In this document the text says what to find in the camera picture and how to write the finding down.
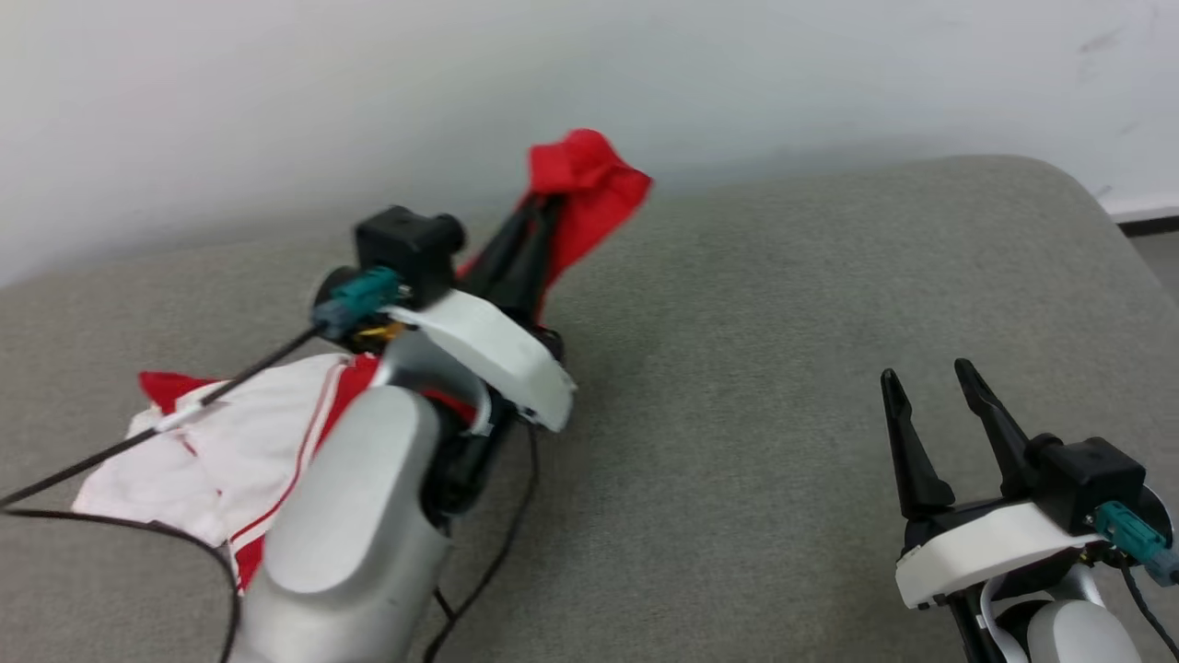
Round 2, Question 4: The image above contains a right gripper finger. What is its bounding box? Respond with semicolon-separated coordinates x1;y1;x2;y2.
880;368;956;521
953;358;1040;503

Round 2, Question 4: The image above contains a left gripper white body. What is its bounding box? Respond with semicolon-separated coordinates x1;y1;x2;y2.
387;288;578;434

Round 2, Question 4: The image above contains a thin black cable with label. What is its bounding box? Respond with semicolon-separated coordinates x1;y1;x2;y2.
0;327;325;510

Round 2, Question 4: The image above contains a red and white garment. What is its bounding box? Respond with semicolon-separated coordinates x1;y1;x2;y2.
72;129;653;595

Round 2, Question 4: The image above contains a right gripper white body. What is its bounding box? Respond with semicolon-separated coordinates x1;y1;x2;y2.
895;497;1106;611

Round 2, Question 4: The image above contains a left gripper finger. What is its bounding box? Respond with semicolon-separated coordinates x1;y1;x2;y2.
511;193;566;328
461;195;544;297

